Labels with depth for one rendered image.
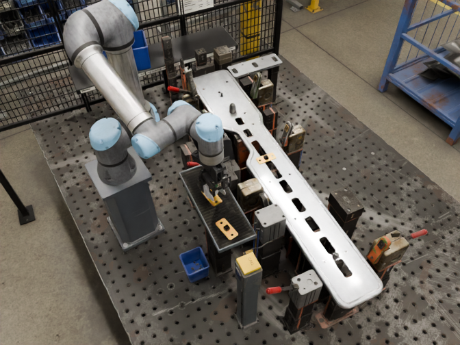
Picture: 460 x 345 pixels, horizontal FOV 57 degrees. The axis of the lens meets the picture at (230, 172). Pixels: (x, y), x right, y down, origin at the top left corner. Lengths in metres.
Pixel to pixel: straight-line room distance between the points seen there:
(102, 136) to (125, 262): 0.64
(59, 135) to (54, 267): 0.84
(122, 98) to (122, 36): 0.23
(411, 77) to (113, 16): 2.92
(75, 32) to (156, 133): 0.37
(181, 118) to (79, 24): 0.39
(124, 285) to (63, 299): 0.92
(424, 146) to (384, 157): 1.21
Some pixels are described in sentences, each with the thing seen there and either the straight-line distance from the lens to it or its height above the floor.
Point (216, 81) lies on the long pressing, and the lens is 2.25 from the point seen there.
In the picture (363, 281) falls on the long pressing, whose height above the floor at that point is 1.00.
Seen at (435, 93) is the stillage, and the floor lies 0.16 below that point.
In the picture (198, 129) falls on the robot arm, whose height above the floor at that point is 1.55.
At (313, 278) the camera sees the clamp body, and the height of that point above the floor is 1.06.
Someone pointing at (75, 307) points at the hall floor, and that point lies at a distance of 2.75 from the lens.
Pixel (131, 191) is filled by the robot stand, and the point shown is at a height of 1.05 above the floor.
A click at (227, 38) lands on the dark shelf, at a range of 2.52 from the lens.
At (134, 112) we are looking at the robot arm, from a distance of 1.24.
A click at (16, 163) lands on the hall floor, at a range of 3.58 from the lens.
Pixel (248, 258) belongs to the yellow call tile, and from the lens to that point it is 1.40.
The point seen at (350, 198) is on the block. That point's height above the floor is 1.03.
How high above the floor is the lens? 2.39
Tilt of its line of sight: 50 degrees down
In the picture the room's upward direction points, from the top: 1 degrees counter-clockwise
